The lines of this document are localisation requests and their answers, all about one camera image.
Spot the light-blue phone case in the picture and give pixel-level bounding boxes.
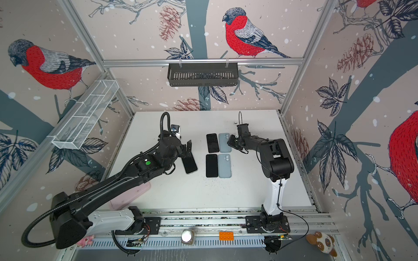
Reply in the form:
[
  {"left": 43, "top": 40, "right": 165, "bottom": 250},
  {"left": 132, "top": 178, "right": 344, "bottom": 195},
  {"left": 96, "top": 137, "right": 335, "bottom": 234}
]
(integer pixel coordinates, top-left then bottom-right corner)
[{"left": 218, "top": 154, "right": 232, "bottom": 178}]

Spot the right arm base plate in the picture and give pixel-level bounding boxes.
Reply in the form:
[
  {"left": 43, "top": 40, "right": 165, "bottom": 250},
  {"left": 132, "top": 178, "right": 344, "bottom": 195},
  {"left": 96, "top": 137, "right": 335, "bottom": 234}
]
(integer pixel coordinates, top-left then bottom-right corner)
[{"left": 244, "top": 215, "right": 291, "bottom": 234}]

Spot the grey-blue phone case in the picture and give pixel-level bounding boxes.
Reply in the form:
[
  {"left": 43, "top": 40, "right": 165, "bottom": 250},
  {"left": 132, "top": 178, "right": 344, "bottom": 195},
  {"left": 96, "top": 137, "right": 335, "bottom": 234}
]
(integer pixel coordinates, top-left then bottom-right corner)
[{"left": 218, "top": 133, "right": 232, "bottom": 153}]

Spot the orange toy brick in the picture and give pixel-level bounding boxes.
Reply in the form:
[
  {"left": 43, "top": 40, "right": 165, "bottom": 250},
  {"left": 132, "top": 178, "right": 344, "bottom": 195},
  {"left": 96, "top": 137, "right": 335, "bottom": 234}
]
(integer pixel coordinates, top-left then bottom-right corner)
[{"left": 219, "top": 231, "right": 234, "bottom": 241}]

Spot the pink plush toy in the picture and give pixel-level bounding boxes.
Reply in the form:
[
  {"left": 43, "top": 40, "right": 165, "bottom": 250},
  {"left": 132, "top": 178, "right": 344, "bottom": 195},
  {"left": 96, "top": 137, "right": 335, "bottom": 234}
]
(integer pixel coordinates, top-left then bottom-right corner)
[{"left": 76, "top": 235, "right": 95, "bottom": 248}]

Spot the black phone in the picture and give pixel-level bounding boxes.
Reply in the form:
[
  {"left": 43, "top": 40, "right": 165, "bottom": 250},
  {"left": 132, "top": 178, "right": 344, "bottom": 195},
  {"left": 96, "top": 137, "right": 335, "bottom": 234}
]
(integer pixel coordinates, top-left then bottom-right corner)
[
  {"left": 182, "top": 154, "right": 198, "bottom": 174},
  {"left": 206, "top": 133, "right": 219, "bottom": 153}
]

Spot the pink phone case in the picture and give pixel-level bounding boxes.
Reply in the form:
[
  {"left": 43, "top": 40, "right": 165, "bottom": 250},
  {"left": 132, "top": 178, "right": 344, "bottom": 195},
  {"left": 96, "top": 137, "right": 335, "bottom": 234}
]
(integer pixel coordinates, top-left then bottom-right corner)
[{"left": 108, "top": 182, "right": 151, "bottom": 211}]

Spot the black wall basket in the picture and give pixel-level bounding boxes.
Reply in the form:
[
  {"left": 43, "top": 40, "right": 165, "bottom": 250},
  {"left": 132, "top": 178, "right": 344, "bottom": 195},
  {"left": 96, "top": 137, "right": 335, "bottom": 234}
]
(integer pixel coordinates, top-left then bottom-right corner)
[{"left": 167, "top": 63, "right": 239, "bottom": 87}]

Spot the brown white plush toy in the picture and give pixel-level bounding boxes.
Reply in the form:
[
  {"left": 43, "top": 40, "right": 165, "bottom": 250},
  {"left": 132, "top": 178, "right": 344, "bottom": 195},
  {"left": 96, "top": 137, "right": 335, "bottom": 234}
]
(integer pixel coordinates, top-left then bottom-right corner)
[{"left": 305, "top": 231, "right": 337, "bottom": 257}]

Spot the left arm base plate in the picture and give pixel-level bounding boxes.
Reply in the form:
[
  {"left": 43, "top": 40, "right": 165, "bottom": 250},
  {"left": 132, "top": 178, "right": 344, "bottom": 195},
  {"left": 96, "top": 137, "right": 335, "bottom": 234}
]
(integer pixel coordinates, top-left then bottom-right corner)
[{"left": 115, "top": 217, "right": 161, "bottom": 236}]

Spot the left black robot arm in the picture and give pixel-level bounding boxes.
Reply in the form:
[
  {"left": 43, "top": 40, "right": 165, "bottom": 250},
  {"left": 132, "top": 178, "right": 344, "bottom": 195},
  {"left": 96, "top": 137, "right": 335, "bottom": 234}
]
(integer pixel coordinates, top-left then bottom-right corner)
[{"left": 21, "top": 112, "right": 192, "bottom": 249}]

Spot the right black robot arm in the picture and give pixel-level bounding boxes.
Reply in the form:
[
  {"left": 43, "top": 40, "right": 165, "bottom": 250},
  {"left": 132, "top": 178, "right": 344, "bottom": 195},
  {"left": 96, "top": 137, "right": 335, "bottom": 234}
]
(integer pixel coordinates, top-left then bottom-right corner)
[{"left": 228, "top": 112, "right": 301, "bottom": 236}]

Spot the round silver button light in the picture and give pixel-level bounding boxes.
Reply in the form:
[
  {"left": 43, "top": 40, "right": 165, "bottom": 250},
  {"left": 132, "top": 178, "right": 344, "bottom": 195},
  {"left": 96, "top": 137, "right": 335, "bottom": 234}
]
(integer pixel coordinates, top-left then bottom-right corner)
[{"left": 181, "top": 229, "right": 196, "bottom": 245}]

